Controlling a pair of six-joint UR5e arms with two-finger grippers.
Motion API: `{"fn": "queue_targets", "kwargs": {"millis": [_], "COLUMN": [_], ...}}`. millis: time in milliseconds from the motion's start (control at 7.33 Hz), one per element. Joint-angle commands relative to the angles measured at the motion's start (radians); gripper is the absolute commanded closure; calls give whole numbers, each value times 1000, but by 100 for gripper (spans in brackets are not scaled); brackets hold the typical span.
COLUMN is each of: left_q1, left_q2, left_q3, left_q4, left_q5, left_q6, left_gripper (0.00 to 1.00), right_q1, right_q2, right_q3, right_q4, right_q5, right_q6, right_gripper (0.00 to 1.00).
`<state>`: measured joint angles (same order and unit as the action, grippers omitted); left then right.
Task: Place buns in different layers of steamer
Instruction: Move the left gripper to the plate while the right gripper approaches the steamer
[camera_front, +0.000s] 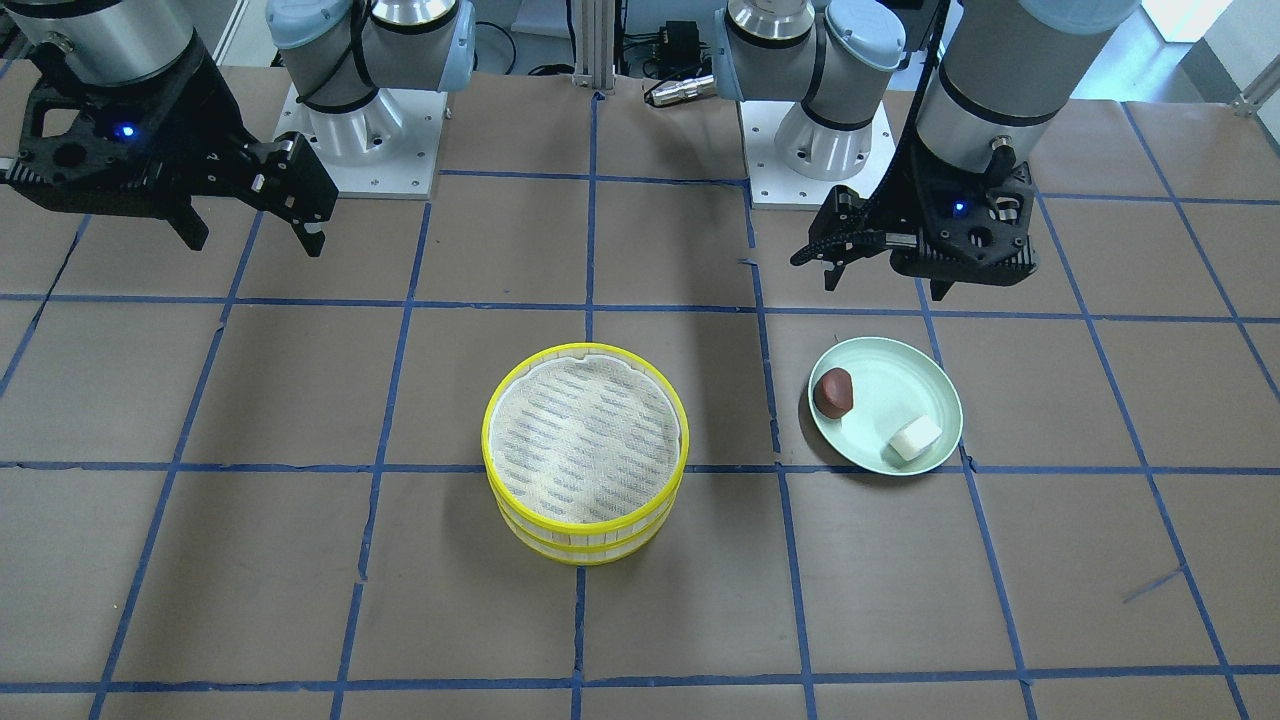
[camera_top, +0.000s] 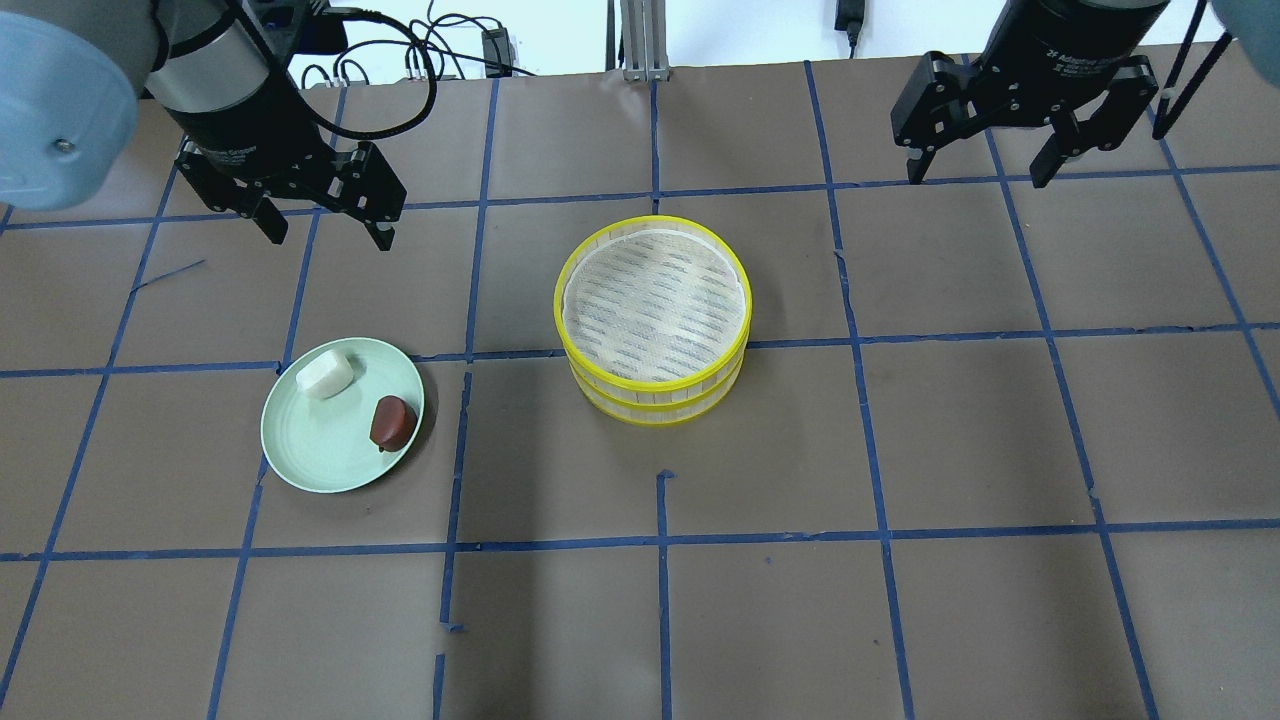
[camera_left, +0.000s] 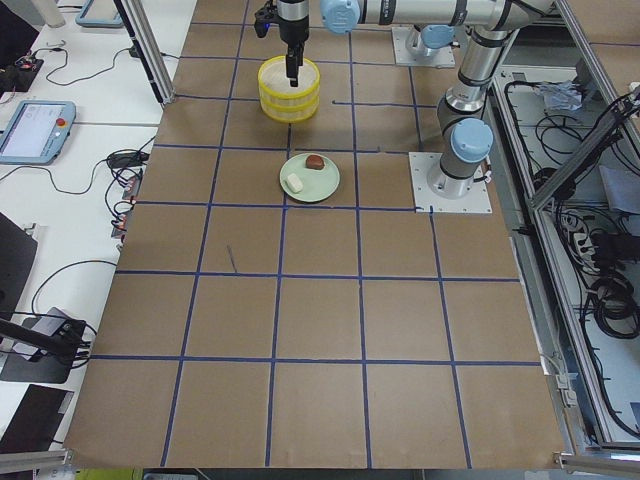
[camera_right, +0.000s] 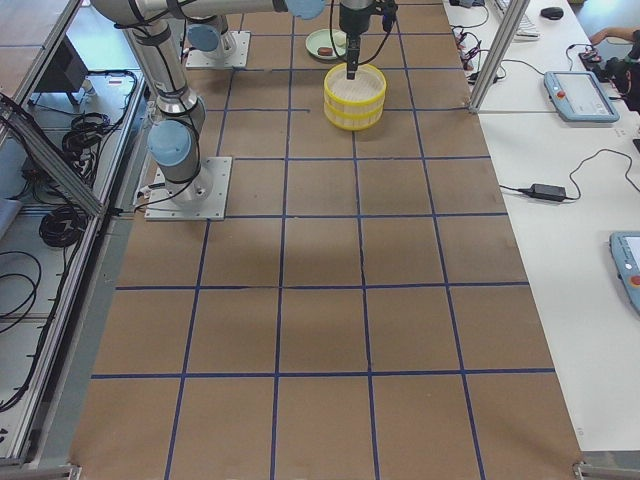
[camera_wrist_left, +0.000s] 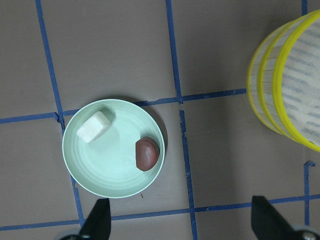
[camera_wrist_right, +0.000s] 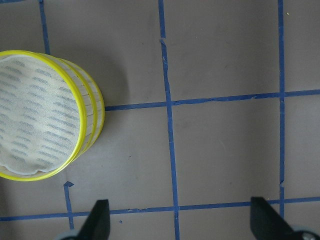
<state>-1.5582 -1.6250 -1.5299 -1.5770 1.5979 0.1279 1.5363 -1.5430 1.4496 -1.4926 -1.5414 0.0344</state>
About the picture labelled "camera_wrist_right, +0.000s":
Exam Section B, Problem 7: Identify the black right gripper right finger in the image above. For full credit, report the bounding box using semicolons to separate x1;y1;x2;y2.
250;197;302;240

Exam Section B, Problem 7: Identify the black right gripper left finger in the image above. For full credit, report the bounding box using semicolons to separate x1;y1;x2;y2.
75;199;111;240

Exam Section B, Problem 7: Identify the yellow steamer layer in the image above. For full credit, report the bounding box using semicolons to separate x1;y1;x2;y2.
60;58;105;161
0;50;86;182

